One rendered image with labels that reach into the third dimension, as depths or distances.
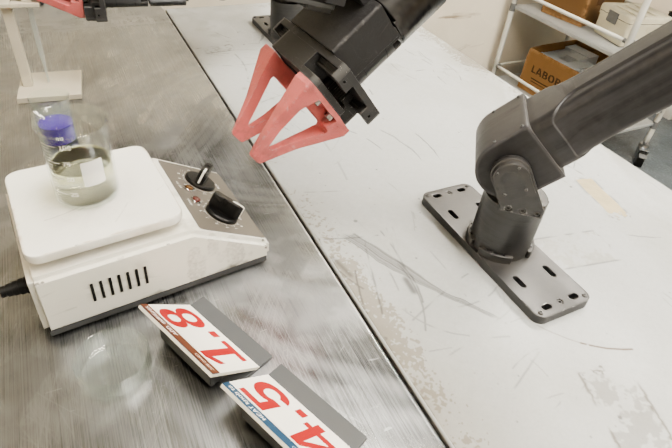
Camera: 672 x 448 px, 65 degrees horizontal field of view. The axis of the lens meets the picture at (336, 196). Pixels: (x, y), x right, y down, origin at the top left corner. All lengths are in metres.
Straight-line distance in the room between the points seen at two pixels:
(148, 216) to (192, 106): 0.36
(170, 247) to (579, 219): 0.46
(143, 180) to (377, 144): 0.34
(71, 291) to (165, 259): 0.07
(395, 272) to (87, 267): 0.28
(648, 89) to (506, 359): 0.25
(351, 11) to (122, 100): 0.47
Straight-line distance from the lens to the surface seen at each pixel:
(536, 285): 0.56
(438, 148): 0.74
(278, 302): 0.50
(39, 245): 0.45
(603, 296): 0.60
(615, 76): 0.49
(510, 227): 0.54
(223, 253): 0.49
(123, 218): 0.46
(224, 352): 0.44
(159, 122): 0.76
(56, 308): 0.48
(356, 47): 0.42
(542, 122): 0.49
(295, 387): 0.44
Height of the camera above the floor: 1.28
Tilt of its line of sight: 37 degrees down
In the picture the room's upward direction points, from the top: 7 degrees clockwise
